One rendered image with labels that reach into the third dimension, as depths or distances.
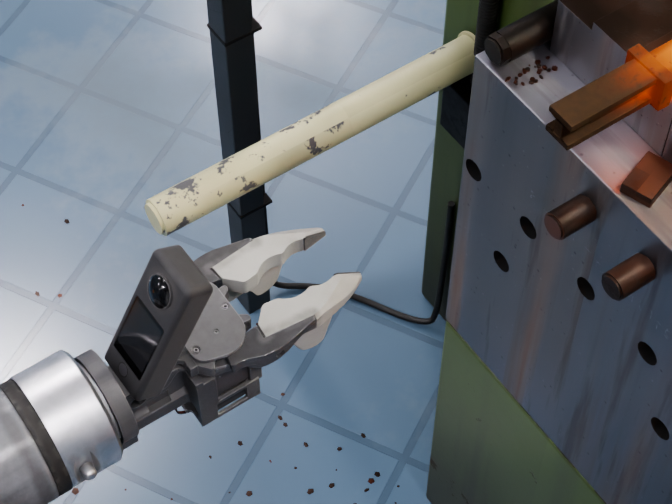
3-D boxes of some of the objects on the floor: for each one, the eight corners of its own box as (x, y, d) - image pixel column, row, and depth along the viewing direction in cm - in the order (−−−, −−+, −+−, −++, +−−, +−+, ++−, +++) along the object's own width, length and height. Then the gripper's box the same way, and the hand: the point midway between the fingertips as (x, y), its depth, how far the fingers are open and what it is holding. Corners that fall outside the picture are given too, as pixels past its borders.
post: (249, 315, 225) (193, -307, 137) (235, 297, 227) (172, -328, 139) (271, 302, 227) (229, -321, 138) (257, 285, 228) (207, -341, 140)
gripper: (70, 378, 112) (301, 250, 119) (146, 492, 106) (384, 350, 113) (52, 318, 105) (299, 185, 112) (133, 436, 99) (387, 289, 106)
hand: (327, 255), depth 110 cm, fingers open, 4 cm apart
